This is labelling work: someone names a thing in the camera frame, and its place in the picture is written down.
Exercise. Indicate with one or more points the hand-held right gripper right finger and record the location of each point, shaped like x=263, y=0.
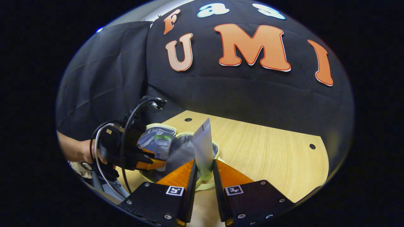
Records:
x=219, y=195

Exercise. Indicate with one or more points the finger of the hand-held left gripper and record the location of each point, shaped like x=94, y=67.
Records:
x=146, y=152
x=151, y=164

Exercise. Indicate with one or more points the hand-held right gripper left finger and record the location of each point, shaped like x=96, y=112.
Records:
x=186, y=195

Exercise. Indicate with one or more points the small green white sachet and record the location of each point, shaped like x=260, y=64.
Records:
x=162, y=146

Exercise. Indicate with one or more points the small cream suitcase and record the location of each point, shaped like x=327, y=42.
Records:
x=176, y=154

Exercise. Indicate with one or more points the white tube green cap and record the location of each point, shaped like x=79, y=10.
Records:
x=203, y=148

